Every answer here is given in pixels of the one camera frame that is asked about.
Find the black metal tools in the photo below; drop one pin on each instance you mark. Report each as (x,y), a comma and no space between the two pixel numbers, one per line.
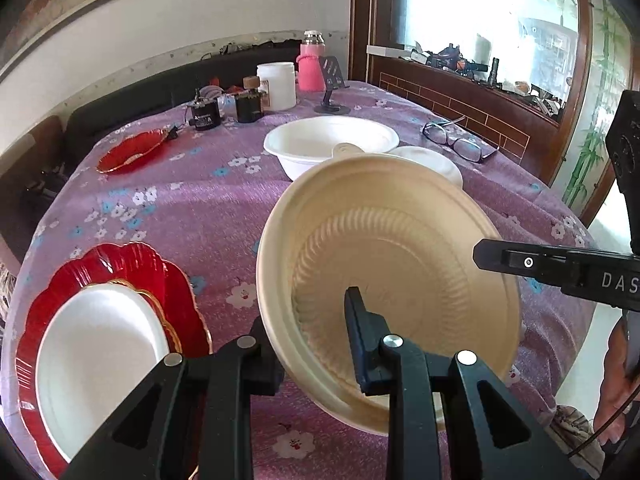
(47,180)

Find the person's right forearm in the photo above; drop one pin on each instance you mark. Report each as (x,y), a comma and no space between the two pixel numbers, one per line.
(617,385)

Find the black phone stand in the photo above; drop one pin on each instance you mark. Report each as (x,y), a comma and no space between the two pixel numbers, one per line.
(332,72)

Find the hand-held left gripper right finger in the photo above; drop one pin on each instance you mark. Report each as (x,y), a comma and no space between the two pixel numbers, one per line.
(367,340)

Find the black sofa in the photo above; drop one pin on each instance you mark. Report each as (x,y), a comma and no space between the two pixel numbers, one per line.
(150,90)

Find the framed horse painting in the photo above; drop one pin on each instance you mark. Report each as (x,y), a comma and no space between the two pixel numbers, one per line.
(75,0)

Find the wooden window frame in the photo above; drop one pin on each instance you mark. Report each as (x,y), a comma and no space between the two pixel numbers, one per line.
(450,105)

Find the red plate thick gold rim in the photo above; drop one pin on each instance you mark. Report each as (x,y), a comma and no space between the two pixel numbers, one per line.
(159,310)

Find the black eyeglasses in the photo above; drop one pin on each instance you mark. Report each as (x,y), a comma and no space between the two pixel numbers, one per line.
(465,147)

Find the brown armchair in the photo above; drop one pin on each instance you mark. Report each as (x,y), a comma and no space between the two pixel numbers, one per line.
(35,145)

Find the bamboo print panel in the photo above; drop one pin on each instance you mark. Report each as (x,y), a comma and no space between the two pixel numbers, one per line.
(595,135)

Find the black labelled cylindrical device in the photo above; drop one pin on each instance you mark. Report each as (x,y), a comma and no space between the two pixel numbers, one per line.
(206,120)

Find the pink sleeved bottle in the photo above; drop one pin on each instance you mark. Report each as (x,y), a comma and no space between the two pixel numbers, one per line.
(311,70)

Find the large red plate gold lettering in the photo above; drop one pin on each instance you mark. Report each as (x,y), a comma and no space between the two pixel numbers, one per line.
(75,275)

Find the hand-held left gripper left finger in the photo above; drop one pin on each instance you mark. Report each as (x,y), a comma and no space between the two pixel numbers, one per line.
(260,375)

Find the black power plug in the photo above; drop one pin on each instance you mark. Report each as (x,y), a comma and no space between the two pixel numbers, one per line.
(175,132)

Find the black box with wooden knob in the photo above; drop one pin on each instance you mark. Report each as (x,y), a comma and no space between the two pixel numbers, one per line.
(248,107)

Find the small red plate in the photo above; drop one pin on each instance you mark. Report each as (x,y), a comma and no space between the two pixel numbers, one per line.
(130,152)

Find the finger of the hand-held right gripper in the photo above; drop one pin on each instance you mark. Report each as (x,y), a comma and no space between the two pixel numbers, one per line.
(550,262)

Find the beige disposable bowl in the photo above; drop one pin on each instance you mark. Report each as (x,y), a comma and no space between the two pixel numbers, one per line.
(400,240)

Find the white disposable bowl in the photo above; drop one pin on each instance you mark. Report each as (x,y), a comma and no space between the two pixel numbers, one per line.
(430,160)
(320,142)
(95,350)

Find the dark windowsill ornament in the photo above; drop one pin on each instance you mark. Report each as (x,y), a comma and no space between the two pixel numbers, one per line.
(447,57)

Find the white plastic jar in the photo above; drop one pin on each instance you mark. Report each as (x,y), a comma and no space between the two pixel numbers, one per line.
(277,87)

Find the white flat box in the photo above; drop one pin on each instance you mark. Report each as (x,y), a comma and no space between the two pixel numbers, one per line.
(387,51)

